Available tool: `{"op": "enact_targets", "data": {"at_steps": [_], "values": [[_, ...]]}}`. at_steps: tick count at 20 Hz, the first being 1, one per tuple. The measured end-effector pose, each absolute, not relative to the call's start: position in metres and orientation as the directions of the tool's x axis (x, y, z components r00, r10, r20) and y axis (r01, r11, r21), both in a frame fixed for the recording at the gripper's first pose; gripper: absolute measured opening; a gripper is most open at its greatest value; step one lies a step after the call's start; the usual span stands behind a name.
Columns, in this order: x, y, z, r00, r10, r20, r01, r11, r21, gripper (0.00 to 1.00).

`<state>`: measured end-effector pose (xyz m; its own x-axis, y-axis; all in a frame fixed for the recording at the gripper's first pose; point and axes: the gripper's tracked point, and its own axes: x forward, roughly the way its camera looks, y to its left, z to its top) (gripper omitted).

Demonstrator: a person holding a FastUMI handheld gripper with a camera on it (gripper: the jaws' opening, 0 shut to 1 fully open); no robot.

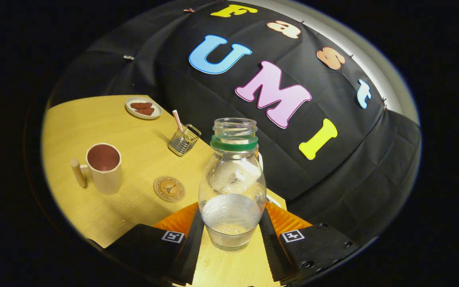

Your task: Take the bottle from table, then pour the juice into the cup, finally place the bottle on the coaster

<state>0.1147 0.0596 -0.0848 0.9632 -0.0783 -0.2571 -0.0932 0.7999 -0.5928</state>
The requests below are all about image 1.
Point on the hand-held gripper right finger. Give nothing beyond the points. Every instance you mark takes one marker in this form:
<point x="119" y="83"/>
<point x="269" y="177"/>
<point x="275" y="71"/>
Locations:
<point x="273" y="251"/>

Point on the brown sausage piece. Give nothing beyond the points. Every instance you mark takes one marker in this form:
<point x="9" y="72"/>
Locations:
<point x="146" y="111"/>
<point x="141" y="105"/>

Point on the white round plate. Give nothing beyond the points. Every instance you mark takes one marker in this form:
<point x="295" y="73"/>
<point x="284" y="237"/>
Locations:
<point x="130" y="112"/>

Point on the round cork coaster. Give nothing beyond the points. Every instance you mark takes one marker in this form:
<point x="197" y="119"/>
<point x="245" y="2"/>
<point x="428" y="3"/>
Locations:
<point x="169" y="189"/>

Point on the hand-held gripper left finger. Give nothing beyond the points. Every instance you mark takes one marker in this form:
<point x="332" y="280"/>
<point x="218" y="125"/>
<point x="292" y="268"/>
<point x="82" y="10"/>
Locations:
<point x="191" y="255"/>

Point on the black backdrop cloth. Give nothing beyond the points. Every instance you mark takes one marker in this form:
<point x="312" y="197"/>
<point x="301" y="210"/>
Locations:
<point x="333" y="179"/>

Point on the clear plastic juice bottle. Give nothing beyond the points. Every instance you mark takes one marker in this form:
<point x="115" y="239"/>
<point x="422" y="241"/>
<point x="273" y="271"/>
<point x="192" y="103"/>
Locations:
<point x="231" y="215"/>

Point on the wooden table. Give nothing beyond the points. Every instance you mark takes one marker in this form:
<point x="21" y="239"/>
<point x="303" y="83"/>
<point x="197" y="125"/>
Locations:
<point x="78" y="123"/>

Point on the cream cup with brown inside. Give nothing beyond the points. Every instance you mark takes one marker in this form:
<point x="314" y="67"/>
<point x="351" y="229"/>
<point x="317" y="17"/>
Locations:
<point x="108" y="181"/>

